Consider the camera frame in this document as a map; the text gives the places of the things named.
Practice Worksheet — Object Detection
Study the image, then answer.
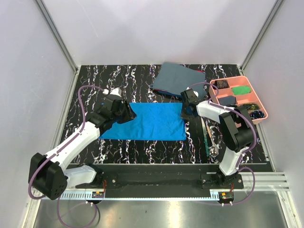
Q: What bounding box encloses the blue cloth napkin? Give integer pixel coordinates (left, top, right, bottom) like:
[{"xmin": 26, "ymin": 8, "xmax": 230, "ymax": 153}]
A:
[{"xmin": 99, "ymin": 103, "xmax": 186, "ymax": 141}]

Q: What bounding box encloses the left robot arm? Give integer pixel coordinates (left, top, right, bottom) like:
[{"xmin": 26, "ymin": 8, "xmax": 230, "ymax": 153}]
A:
[{"xmin": 28, "ymin": 94, "xmax": 136, "ymax": 200}]

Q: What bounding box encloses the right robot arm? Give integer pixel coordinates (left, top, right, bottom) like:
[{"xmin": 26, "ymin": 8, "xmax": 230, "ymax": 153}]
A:
[{"xmin": 181, "ymin": 88, "xmax": 257, "ymax": 188}]

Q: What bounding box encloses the red folded napkin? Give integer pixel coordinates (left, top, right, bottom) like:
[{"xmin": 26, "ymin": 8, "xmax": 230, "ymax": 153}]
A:
[{"xmin": 152, "ymin": 88, "xmax": 182, "ymax": 98}]

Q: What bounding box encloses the grey folded napkin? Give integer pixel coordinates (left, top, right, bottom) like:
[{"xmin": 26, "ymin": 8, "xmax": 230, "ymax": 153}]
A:
[{"xmin": 151, "ymin": 62, "xmax": 207, "ymax": 98}]

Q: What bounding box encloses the grey item in tray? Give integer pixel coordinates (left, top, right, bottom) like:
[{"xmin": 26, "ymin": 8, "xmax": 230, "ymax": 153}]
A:
[{"xmin": 218, "ymin": 95, "xmax": 236, "ymax": 106}]

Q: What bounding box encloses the dark patterned item in tray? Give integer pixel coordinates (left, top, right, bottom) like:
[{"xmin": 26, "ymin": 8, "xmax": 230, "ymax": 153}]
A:
[{"xmin": 214, "ymin": 80, "xmax": 229, "ymax": 89}]

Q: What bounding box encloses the pink divided tray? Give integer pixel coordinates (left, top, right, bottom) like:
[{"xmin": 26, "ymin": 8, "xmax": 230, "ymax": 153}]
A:
[{"xmin": 209, "ymin": 76, "xmax": 268, "ymax": 124}]

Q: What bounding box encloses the yellow green item in tray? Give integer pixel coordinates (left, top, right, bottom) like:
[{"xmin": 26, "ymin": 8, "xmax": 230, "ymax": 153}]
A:
[{"xmin": 244, "ymin": 103, "xmax": 260, "ymax": 112}]

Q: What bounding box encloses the blue patterned item in tray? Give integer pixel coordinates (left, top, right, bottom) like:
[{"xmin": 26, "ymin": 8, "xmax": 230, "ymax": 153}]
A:
[{"xmin": 250, "ymin": 110, "xmax": 266, "ymax": 120}]

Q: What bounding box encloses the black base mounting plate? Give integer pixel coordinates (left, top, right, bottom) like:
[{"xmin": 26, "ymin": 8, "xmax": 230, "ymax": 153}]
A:
[{"xmin": 64, "ymin": 163, "xmax": 274, "ymax": 199}]

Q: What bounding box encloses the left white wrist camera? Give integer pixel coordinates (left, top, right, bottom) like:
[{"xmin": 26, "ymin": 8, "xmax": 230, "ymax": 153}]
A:
[{"xmin": 103, "ymin": 87, "xmax": 122, "ymax": 99}]

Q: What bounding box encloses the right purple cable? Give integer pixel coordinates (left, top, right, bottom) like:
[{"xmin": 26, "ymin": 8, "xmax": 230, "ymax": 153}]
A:
[{"xmin": 187, "ymin": 82, "xmax": 256, "ymax": 206}]

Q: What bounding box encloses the knife with green handle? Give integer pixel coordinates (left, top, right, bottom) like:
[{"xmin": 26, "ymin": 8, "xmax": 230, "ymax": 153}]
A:
[{"xmin": 201, "ymin": 118, "xmax": 209, "ymax": 157}]

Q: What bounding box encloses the aluminium frame rail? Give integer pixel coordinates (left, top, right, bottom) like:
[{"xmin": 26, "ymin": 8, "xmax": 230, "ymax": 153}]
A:
[{"xmin": 34, "ymin": 0, "xmax": 78, "ymax": 73}]

